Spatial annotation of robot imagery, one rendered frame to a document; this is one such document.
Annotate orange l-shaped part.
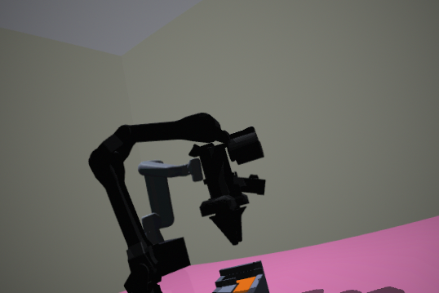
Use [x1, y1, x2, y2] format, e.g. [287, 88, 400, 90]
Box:
[233, 277, 256, 293]

